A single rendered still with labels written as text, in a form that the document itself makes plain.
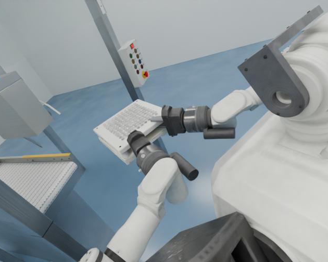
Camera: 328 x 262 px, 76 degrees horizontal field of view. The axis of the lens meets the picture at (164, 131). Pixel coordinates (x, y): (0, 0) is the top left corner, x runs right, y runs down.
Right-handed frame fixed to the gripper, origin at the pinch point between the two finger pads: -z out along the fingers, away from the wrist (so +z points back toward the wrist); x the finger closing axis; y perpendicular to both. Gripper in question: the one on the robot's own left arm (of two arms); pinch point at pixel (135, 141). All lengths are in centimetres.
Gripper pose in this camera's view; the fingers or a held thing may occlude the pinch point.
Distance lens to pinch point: 72.7
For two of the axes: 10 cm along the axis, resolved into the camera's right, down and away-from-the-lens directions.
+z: 5.0, 4.0, -7.7
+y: 8.1, -5.3, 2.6
